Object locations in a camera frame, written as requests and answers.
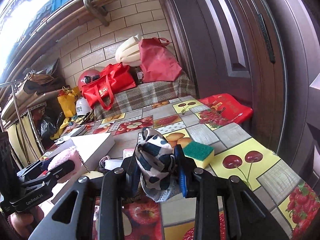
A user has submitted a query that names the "green yellow sponge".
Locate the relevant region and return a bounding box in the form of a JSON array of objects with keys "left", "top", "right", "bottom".
[{"left": 183, "top": 141, "right": 214, "bottom": 168}]

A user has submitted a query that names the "pink plush toy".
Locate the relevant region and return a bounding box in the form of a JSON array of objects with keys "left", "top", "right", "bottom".
[{"left": 47, "top": 146, "right": 82, "bottom": 183}]

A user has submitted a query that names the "cow print cloth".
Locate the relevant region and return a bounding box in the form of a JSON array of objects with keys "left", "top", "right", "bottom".
[{"left": 135, "top": 127, "right": 181, "bottom": 203}]

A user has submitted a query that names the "pink tissue pack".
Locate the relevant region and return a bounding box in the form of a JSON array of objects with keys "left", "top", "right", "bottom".
[{"left": 123, "top": 148, "right": 135, "bottom": 159}]

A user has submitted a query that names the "person's left hand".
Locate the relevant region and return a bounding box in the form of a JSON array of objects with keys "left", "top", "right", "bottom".
[{"left": 8, "top": 213, "right": 34, "bottom": 239}]

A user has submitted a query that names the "yellow curtain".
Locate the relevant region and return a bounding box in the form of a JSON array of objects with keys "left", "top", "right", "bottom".
[{"left": 7, "top": 115, "right": 42, "bottom": 167}]

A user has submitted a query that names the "fruit print tablecloth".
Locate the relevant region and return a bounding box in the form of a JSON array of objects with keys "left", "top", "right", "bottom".
[{"left": 39, "top": 95, "right": 320, "bottom": 240}]

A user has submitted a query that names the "white shallow box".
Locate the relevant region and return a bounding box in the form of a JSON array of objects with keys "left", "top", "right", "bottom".
[{"left": 48, "top": 133, "right": 115, "bottom": 204}]

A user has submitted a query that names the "black plastic bag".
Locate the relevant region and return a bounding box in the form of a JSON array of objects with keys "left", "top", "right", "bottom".
[{"left": 37, "top": 112, "right": 65, "bottom": 140}]

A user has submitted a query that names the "white power bank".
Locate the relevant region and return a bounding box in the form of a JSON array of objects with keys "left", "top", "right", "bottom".
[{"left": 68, "top": 125, "right": 86, "bottom": 137}]

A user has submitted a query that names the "metal shelf rack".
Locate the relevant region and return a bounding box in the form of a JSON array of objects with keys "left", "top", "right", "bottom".
[{"left": 0, "top": 64, "right": 66, "bottom": 168}]

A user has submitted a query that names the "red plastic bag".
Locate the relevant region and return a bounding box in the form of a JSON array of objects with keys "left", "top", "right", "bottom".
[{"left": 197, "top": 93, "right": 253, "bottom": 129}]

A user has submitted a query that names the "yellow shopping bag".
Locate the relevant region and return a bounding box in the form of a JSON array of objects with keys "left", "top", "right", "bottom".
[{"left": 57, "top": 86, "right": 81, "bottom": 118}]

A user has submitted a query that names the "white helmet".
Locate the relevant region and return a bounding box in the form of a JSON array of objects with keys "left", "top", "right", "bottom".
[{"left": 75, "top": 97, "right": 92, "bottom": 116}]

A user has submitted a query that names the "plaid covered bench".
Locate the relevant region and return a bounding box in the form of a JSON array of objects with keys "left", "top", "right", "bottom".
[{"left": 93, "top": 72, "right": 196, "bottom": 120}]

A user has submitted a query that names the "pink red helmet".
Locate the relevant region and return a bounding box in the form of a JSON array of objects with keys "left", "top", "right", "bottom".
[{"left": 78, "top": 68, "right": 100, "bottom": 91}]

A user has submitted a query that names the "bright red tote bag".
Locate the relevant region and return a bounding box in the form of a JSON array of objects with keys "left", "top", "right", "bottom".
[{"left": 81, "top": 62, "right": 136, "bottom": 111}]

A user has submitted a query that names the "dark red fabric bag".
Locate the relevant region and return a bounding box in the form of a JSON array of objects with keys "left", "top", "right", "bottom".
[{"left": 138, "top": 37, "right": 182, "bottom": 83}]

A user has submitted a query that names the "dark wooden door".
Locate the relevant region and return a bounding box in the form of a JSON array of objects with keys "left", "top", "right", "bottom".
[{"left": 160, "top": 0, "right": 319, "bottom": 181}]

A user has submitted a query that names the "cream foam roll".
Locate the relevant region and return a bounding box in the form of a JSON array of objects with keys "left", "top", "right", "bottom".
[{"left": 115, "top": 34, "right": 143, "bottom": 67}]

